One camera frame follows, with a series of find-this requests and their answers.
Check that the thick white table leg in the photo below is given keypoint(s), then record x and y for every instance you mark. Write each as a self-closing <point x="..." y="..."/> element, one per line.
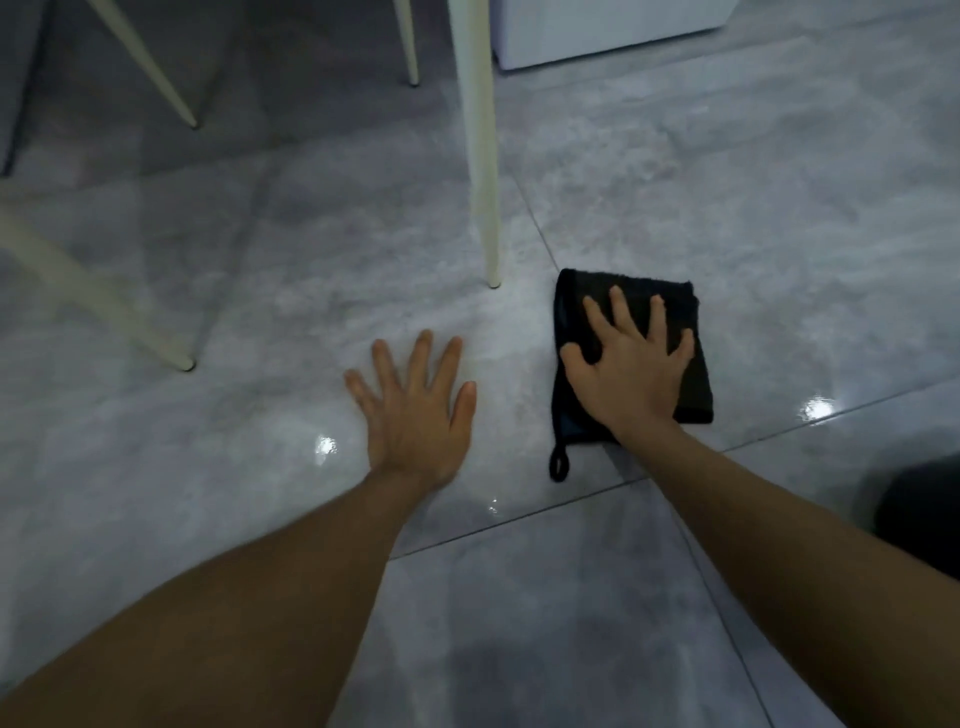
<point x="478" y="142"/>

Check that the person's right hand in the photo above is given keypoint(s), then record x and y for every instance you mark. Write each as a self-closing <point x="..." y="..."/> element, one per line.
<point x="634" y="379"/>

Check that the person's right little finger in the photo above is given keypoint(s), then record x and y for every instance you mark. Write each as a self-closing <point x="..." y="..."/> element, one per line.
<point x="681" y="347"/>

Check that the person's right middle finger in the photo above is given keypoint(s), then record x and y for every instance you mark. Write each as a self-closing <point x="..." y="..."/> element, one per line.
<point x="625" y="311"/>

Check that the white slanted furniture leg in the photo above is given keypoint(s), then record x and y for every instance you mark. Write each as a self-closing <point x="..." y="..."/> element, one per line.
<point x="146" y="64"/>
<point x="90" y="300"/>
<point x="407" y="41"/>

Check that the black cleaning cloth with loop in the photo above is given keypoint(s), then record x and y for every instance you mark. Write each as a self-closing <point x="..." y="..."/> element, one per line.
<point x="675" y="307"/>

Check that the person's right forearm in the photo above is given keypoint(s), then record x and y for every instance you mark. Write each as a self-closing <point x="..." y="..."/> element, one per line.
<point x="787" y="570"/>

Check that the person's left hand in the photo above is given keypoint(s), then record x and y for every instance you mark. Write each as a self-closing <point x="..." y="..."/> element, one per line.
<point x="411" y="431"/>

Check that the person's black clothed knee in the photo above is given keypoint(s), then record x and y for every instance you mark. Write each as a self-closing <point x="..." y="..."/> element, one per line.
<point x="922" y="517"/>

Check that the person's left thumb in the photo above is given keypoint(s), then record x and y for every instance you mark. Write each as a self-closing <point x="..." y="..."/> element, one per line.
<point x="464" y="411"/>

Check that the person's left middle finger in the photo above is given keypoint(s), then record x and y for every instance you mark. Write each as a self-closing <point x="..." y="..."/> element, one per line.
<point x="419" y="360"/>

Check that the person's left forearm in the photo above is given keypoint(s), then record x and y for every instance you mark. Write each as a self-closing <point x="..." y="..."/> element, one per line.
<point x="225" y="615"/>

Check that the person's left little finger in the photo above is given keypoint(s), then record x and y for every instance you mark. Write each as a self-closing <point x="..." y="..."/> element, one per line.
<point x="359" y="390"/>

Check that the person's right thumb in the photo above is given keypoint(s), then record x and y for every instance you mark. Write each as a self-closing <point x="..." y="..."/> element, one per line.
<point x="576" y="360"/>

